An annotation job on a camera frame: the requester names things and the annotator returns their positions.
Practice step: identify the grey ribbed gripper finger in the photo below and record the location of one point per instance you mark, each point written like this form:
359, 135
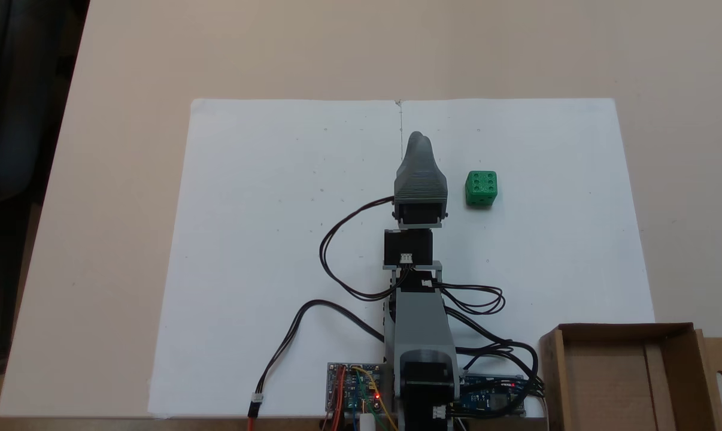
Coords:
422, 178

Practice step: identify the grey smooth gripper finger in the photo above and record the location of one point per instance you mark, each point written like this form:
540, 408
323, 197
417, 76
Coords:
415, 140

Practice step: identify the green dice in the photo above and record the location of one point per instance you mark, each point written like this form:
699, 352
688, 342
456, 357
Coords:
481, 188

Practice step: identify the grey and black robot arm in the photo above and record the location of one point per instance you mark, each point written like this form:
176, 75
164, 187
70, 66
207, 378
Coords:
418, 323

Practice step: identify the white paper sheet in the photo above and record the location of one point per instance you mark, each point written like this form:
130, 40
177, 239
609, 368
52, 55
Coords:
546, 263
247, 239

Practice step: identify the blue circuit board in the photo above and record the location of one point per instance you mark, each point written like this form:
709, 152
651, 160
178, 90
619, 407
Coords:
487, 398

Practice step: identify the white plastic cylinder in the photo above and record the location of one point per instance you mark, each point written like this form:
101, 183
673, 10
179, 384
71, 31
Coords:
367, 424

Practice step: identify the brown cardboard box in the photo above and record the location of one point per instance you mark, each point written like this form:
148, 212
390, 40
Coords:
612, 383

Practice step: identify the dark chair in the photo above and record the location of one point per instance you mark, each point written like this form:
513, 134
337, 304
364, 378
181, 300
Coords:
14, 90

